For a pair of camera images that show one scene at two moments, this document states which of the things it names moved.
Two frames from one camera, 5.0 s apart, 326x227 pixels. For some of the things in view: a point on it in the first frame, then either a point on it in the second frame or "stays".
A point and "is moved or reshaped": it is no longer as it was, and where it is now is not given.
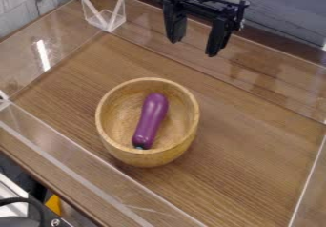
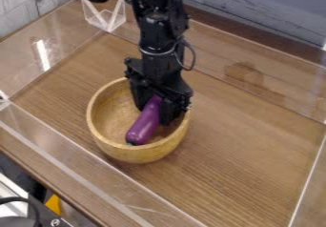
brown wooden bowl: x=117 y=113 is moved or reshaped
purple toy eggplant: x=152 y=113 is moved or reshaped
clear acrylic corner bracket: x=107 y=20 stays
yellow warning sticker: x=53 y=204 stays
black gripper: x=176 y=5 → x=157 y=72
